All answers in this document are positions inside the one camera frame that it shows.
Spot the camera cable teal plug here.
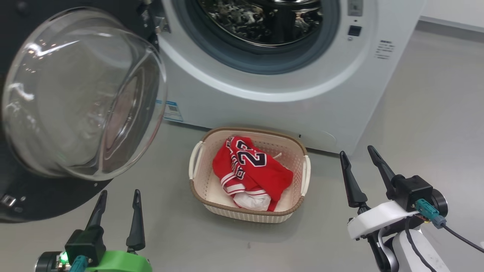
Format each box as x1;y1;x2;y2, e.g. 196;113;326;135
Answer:
69;255;89;272
414;199;484;253

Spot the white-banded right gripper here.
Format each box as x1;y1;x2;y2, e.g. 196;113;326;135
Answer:
339;145;419;240

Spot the red basketball jersey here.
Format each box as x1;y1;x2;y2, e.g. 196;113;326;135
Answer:
212;136;294;212

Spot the white front-load washing machine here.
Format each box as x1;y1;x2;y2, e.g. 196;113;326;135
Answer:
151;0;428;155

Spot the blue white energy label sticker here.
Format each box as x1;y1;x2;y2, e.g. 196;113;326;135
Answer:
163;100;184;122

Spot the right camera cable teal plug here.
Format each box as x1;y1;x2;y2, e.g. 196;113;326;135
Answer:
414;199;484;253

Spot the white garment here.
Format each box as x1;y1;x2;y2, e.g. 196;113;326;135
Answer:
233;191;271;211

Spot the left camera cable teal plug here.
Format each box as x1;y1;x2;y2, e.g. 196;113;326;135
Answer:
69;255;89;272

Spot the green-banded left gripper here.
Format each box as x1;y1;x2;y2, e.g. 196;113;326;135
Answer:
85;190;153;272

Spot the cream perforated laundry basket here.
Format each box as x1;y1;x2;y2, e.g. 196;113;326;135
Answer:
188;127;311;223

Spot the black round glass washer door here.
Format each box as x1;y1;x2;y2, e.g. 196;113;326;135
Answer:
0;0;169;223

